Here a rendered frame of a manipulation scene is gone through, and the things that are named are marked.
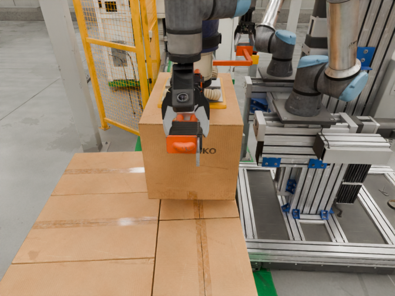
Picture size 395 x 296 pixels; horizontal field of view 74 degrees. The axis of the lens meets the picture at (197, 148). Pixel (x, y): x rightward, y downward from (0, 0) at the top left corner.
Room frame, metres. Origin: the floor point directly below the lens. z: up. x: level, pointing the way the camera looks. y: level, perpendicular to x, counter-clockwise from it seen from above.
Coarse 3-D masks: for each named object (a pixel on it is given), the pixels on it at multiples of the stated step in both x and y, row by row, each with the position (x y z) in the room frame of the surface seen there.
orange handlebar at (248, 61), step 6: (246, 54) 1.32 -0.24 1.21; (216, 60) 1.21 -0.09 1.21; (222, 60) 1.21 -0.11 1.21; (228, 60) 1.21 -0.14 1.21; (234, 60) 1.21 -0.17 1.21; (240, 60) 1.21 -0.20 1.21; (246, 60) 1.21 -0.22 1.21; (252, 60) 1.22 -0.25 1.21; (198, 72) 1.05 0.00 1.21; (174, 144) 0.53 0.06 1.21; (180, 144) 0.52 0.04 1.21; (186, 144) 0.52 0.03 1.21; (192, 144) 0.52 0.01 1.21; (180, 150) 0.52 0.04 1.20; (186, 150) 0.52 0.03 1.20
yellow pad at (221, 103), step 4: (220, 80) 1.29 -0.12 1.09; (220, 84) 1.24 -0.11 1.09; (212, 88) 1.11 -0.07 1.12; (216, 88) 1.11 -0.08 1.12; (220, 88) 1.17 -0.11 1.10; (224, 92) 1.14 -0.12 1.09; (220, 96) 1.07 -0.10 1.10; (224, 96) 1.09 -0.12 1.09; (212, 100) 1.03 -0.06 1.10; (216, 100) 1.03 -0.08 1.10; (220, 100) 1.03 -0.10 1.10; (224, 100) 1.04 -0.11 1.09; (212, 104) 1.01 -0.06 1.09; (216, 104) 1.01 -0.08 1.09; (220, 104) 1.01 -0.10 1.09; (224, 104) 1.01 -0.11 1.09; (212, 108) 1.00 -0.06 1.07; (216, 108) 1.00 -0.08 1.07; (220, 108) 1.00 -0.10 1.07; (224, 108) 1.00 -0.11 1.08
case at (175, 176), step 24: (168, 72) 1.47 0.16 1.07; (144, 120) 0.90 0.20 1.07; (216, 120) 0.90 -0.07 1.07; (240, 120) 0.90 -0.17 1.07; (144, 144) 0.87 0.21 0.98; (216, 144) 0.87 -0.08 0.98; (240, 144) 0.87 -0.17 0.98; (168, 168) 0.87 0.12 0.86; (192, 168) 0.87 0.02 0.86; (216, 168) 0.87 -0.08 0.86; (168, 192) 0.87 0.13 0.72; (192, 192) 0.87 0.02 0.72; (216, 192) 0.87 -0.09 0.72
